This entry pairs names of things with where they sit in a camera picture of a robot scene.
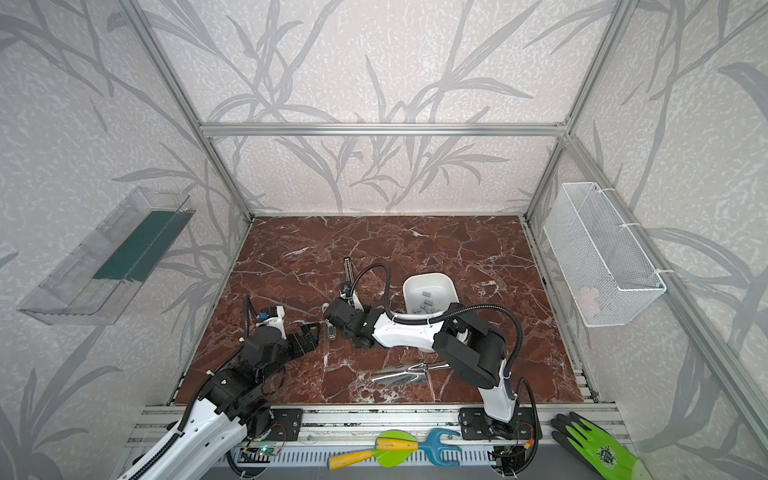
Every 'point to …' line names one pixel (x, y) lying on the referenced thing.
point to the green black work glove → (600, 451)
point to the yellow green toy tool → (392, 449)
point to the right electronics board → (513, 459)
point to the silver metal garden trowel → (412, 373)
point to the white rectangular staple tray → (429, 293)
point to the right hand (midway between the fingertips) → (351, 306)
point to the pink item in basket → (588, 301)
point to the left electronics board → (262, 454)
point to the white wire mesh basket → (603, 271)
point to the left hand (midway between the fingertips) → (315, 322)
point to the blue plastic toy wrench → (433, 445)
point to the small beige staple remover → (331, 329)
